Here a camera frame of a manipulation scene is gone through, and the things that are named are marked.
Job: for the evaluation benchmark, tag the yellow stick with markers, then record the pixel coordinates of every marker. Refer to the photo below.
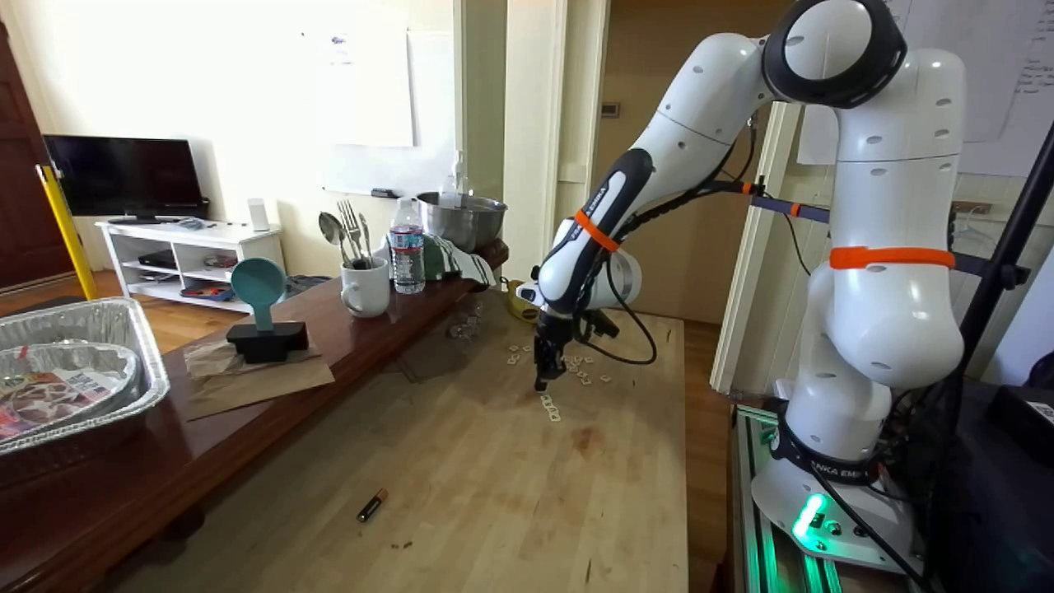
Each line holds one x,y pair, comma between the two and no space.
66,233

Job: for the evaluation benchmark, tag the white leaning board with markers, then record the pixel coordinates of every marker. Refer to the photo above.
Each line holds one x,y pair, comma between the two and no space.
758,251

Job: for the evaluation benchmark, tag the teal plastic scoop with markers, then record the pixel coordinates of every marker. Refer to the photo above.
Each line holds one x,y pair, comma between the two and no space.
258,289

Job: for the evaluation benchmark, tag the small wooden letter tile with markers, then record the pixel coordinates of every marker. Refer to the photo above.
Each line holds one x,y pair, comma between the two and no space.
555,418
548,403
513,352

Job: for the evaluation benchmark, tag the white television shelf unit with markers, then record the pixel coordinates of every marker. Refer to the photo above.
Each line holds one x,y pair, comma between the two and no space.
187,264

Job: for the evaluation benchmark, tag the black scoop base block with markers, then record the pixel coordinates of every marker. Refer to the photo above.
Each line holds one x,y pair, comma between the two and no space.
268,341

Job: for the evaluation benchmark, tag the white ceramic mug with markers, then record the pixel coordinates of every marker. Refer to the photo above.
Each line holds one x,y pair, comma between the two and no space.
366,291

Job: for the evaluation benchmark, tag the large aluminium foil tray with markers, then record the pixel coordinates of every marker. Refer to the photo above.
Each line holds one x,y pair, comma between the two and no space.
133,380

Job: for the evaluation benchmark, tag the black tripod pole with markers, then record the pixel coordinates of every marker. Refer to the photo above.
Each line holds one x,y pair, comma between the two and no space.
988,283

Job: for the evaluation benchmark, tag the brown paper sheet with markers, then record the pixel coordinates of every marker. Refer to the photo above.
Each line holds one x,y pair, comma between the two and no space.
258,384

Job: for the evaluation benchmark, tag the metal fork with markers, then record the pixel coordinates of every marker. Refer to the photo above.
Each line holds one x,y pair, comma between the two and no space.
350,229

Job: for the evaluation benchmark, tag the large metal bowl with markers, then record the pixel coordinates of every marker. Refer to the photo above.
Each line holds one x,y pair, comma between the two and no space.
468,218

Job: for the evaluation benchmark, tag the small aluminium foil pan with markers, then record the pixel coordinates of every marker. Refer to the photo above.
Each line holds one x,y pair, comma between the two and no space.
66,384

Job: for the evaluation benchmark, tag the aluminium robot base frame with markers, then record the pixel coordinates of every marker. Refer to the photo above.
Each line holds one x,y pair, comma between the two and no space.
770,547

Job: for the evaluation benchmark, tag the dark brown wooden counter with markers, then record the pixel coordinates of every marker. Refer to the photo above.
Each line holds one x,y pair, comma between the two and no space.
133,481

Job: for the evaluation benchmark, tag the metal spoon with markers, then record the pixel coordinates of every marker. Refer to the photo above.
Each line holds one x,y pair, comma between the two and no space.
332,233

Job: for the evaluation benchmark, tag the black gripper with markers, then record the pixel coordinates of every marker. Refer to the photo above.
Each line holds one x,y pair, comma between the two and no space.
578,325

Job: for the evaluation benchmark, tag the black flat screen television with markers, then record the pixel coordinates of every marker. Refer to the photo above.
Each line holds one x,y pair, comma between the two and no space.
126,174

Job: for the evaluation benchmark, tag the white wall whiteboard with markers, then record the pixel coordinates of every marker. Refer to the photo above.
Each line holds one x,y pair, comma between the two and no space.
356,84

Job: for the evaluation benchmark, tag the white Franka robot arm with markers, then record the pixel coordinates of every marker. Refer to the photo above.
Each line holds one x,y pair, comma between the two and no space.
878,251

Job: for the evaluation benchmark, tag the green striped white towel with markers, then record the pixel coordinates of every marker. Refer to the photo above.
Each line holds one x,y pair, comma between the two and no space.
466,262

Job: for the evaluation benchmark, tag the clear plastic water bottle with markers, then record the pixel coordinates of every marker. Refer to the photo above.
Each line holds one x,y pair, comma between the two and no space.
406,251

